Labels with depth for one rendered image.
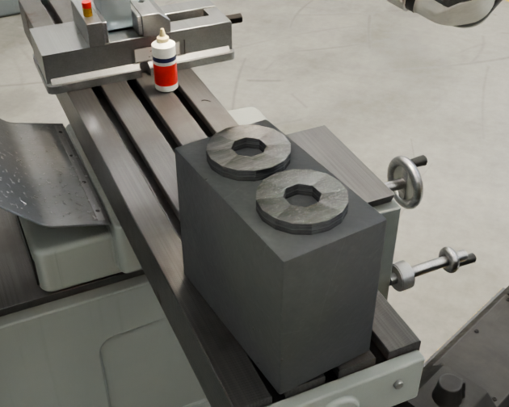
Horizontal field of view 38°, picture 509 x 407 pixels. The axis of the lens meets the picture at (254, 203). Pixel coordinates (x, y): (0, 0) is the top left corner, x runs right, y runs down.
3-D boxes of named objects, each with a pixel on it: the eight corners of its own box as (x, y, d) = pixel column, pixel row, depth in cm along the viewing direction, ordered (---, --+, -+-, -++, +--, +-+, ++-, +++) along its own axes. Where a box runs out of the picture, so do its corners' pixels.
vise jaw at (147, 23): (150, 6, 141) (149, -14, 139) (171, 31, 132) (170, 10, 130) (119, 11, 139) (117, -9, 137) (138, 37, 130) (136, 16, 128)
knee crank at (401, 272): (464, 253, 164) (469, 232, 160) (481, 270, 159) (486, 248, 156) (379, 281, 157) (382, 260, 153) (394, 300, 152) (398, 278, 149)
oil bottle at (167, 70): (174, 80, 133) (169, 21, 126) (181, 90, 130) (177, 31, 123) (152, 84, 131) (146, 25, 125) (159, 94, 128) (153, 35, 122)
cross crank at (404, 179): (403, 185, 169) (410, 140, 161) (434, 214, 160) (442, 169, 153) (342, 203, 163) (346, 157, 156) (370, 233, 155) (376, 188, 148)
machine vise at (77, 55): (208, 28, 150) (206, -26, 143) (236, 59, 139) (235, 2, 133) (32, 60, 139) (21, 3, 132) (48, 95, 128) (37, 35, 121)
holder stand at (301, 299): (265, 241, 97) (267, 106, 85) (371, 350, 82) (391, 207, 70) (182, 274, 92) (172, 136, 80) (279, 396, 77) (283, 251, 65)
